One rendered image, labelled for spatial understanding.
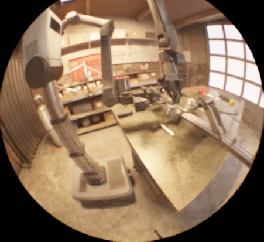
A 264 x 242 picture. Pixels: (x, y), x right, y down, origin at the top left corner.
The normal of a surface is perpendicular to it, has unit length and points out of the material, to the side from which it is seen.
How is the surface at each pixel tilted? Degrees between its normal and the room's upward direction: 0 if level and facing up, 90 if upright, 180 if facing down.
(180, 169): 0
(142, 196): 0
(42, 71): 90
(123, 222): 0
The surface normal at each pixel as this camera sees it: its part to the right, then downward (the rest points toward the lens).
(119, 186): -0.10, -0.89
